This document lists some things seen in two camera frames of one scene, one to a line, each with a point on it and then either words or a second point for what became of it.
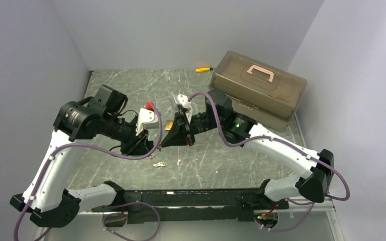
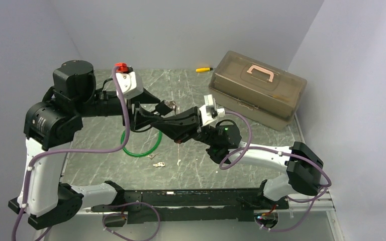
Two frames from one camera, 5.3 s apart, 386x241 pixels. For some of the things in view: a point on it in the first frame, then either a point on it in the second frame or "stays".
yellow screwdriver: (203, 69) stays
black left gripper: (138, 144) -> (139, 118)
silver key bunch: (161, 163) stays
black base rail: (191, 206) stays
